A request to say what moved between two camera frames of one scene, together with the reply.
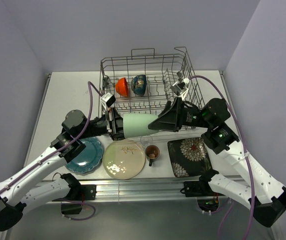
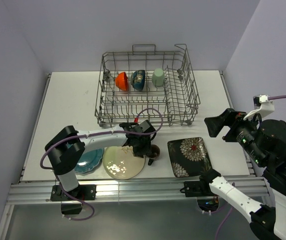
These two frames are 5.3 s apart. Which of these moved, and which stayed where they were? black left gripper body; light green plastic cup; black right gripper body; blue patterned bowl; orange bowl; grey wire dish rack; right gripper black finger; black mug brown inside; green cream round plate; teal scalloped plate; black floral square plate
Moved: black left gripper body; blue patterned bowl; black right gripper body; right gripper black finger; orange bowl; light green plastic cup
Stayed: green cream round plate; teal scalloped plate; black floral square plate; grey wire dish rack; black mug brown inside
